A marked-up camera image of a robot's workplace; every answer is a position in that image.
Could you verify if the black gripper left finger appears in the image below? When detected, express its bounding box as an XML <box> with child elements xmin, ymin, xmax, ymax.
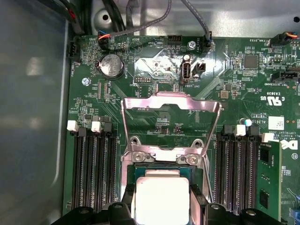
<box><xmin>55</xmin><ymin>184</ymin><xmax>138</xmax><ymax>225</ymax></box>

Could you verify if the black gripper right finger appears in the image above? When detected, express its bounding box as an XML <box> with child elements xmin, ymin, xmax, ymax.
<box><xmin>189</xmin><ymin>184</ymin><xmax>290</xmax><ymax>225</ymax></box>

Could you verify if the wire locking lever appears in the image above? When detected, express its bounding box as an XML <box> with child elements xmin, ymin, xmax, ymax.
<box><xmin>204</xmin><ymin>156</ymin><xmax>214</xmax><ymax>203</ymax></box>

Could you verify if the CPU with silver top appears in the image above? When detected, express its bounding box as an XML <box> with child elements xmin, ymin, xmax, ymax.
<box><xmin>130</xmin><ymin>164</ymin><xmax>195</xmax><ymax>225</ymax></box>

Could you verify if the metal socket cover frame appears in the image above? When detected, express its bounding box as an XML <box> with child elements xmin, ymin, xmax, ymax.
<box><xmin>121</xmin><ymin>91</ymin><xmax>223</xmax><ymax>163</ymax></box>

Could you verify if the blue expansion slot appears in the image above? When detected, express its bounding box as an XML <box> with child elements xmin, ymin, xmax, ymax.
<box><xmin>290</xmin><ymin>206</ymin><xmax>300</xmax><ymax>225</ymax></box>

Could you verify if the green RAM stick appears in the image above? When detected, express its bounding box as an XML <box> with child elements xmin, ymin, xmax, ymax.
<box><xmin>259</xmin><ymin>140</ymin><xmax>284</xmax><ymax>223</ymax></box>

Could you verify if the black PC case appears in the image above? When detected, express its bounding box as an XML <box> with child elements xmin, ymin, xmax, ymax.
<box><xmin>0</xmin><ymin>0</ymin><xmax>300</xmax><ymax>225</ymax></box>

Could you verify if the green motherboard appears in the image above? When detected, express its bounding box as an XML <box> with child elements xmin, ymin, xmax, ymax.
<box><xmin>62</xmin><ymin>35</ymin><xmax>300</xmax><ymax>225</ymax></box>

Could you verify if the silver coin battery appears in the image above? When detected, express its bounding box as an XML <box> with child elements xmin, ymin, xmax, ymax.
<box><xmin>97</xmin><ymin>53</ymin><xmax>125</xmax><ymax>80</ymax></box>

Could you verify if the grey braided fan wire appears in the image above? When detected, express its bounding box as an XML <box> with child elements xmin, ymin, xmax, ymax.
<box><xmin>180</xmin><ymin>0</ymin><xmax>212</xmax><ymax>44</ymax></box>
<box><xmin>103</xmin><ymin>0</ymin><xmax>169</xmax><ymax>40</ymax></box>

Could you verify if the thick black cable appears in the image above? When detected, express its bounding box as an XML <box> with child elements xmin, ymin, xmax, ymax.
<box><xmin>102</xmin><ymin>0</ymin><xmax>127</xmax><ymax>33</ymax></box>
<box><xmin>57</xmin><ymin>0</ymin><xmax>85</xmax><ymax>36</ymax></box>

